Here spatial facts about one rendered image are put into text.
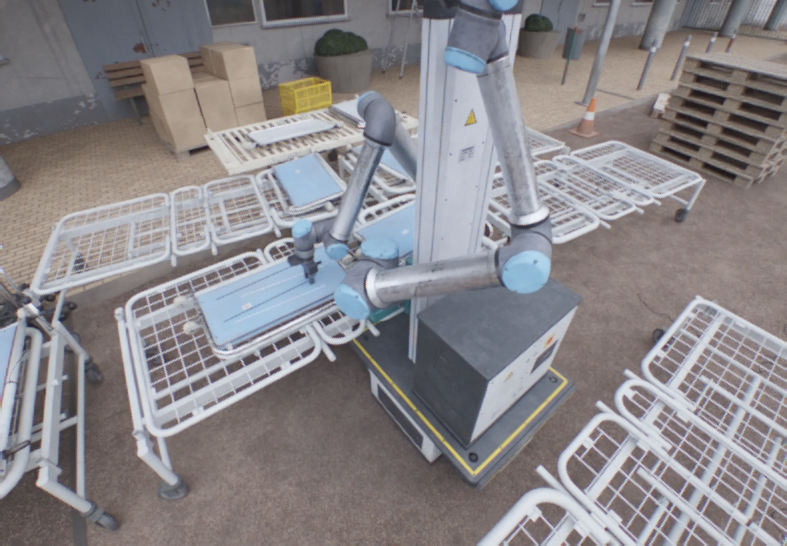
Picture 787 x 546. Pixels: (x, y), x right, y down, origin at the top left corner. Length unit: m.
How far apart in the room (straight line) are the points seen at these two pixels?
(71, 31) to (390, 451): 6.75
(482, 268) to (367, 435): 1.23
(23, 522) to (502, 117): 2.50
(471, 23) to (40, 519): 2.48
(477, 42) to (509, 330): 0.91
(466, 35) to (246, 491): 1.93
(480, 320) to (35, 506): 2.14
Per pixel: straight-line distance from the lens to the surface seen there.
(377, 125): 1.37
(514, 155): 1.01
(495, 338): 1.31
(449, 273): 1.09
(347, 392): 2.14
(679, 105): 5.68
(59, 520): 2.39
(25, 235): 4.61
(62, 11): 7.22
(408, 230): 2.21
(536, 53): 11.02
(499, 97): 0.98
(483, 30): 0.82
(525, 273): 1.00
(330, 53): 7.00
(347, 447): 2.00
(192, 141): 5.06
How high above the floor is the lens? 1.84
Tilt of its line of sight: 39 degrees down
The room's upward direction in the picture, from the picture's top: straight up
